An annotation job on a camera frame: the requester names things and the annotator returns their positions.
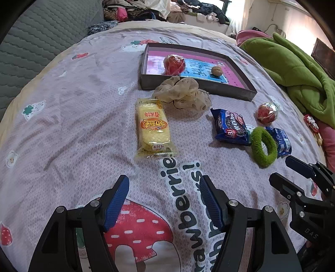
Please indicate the dark clothes on windowsill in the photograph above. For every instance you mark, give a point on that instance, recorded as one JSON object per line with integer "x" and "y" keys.
{"x": 209, "y": 10}

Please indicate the pink pillow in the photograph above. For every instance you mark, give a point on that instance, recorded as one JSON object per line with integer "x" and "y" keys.
{"x": 328, "y": 141}

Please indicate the yellow wafer packet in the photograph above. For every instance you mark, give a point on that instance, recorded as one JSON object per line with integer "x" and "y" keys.
{"x": 154, "y": 125}

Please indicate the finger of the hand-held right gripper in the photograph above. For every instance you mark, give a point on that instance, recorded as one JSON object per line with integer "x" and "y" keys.
{"x": 284, "y": 184}
{"x": 298, "y": 165}

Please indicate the small blue snack packet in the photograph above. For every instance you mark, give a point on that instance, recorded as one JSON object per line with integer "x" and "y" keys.
{"x": 283, "y": 141}

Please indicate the walnut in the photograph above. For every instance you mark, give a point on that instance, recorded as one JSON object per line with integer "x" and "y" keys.
{"x": 217, "y": 71}

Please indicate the blue floral garment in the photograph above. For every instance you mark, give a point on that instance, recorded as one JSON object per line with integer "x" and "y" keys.
{"x": 103, "y": 26}

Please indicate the green fleece blanket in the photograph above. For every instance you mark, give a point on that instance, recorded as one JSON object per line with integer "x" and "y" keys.
{"x": 288, "y": 65}

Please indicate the red foil ball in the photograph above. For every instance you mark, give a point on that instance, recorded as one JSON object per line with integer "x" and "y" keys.
{"x": 174, "y": 65}
{"x": 265, "y": 113}

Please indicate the grey quilted headboard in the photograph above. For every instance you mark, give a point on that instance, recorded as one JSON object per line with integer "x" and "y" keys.
{"x": 31, "y": 47}

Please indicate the purple strawberry printed blanket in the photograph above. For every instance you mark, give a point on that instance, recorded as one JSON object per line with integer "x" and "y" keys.
{"x": 78, "y": 117}

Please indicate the beige dotted scrunchie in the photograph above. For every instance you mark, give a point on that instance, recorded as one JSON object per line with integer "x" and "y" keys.
{"x": 170, "y": 91}

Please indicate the large blue cookie packet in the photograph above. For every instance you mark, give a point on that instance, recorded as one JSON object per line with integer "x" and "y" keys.
{"x": 230, "y": 125}

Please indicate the pile of mixed clothes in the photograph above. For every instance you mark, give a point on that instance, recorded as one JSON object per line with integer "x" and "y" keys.
{"x": 130, "y": 10}

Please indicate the red and white trinket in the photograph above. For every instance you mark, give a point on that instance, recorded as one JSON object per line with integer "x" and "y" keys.
{"x": 311, "y": 124}

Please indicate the green fuzzy scrunchie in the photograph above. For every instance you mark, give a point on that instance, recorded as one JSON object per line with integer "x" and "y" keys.
{"x": 269, "y": 160}

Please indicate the dark shallow cardboard box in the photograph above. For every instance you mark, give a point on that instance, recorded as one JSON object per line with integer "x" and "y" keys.
{"x": 225, "y": 90}

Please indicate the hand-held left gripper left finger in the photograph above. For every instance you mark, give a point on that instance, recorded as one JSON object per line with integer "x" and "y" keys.
{"x": 116, "y": 205}

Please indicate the pink blanket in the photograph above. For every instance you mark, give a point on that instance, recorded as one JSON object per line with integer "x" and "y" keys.
{"x": 251, "y": 36}

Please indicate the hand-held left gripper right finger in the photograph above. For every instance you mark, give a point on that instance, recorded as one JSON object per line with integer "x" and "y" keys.
{"x": 210, "y": 202}

